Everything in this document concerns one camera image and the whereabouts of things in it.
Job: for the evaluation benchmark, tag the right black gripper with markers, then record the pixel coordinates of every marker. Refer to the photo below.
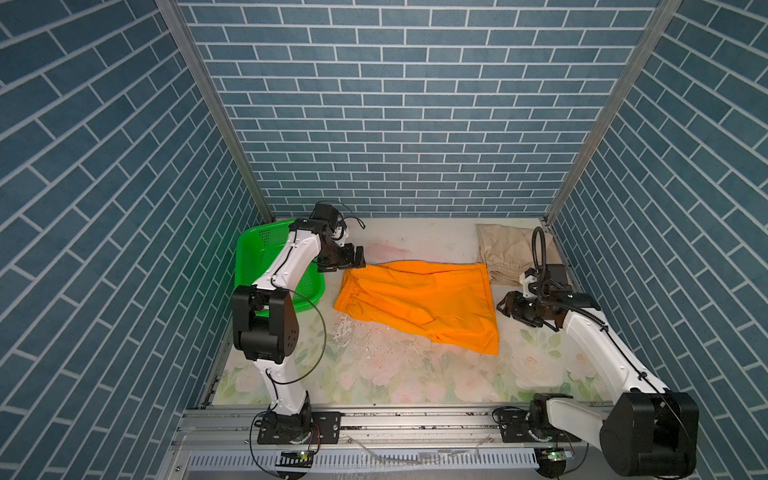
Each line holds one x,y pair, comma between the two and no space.
512,305

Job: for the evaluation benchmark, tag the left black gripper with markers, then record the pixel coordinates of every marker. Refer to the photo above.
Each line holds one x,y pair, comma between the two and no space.
346,260

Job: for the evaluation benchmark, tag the beige drawstring shorts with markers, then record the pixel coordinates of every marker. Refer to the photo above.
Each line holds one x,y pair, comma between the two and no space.
506,251

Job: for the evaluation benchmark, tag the green plastic basket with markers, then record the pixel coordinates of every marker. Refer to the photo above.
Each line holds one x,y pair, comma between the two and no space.
256,250

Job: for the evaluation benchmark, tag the orange shorts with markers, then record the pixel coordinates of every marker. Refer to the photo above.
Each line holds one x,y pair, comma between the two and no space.
443,302

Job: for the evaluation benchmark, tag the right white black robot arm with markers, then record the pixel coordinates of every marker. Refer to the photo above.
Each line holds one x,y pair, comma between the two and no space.
650,430

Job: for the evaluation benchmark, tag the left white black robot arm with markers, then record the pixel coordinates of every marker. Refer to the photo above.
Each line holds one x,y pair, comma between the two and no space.
265,324

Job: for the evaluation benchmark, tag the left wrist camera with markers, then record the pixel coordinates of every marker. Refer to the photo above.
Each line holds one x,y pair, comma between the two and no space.
326,220

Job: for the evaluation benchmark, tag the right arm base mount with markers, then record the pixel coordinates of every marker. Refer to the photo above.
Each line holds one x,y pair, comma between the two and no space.
515,426

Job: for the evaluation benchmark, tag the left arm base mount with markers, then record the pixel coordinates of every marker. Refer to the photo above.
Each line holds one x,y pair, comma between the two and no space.
319,427

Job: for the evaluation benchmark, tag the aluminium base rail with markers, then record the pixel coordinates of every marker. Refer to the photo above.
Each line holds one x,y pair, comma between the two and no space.
459,441

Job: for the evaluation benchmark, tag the left aluminium corner post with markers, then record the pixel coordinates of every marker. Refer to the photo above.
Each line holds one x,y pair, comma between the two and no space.
175,21

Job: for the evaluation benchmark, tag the aluminium corner post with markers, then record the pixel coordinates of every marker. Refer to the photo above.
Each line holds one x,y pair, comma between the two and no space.
175,21
657,24

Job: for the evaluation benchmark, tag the right aluminium corner post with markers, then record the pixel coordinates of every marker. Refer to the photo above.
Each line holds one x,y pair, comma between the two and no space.
657,24

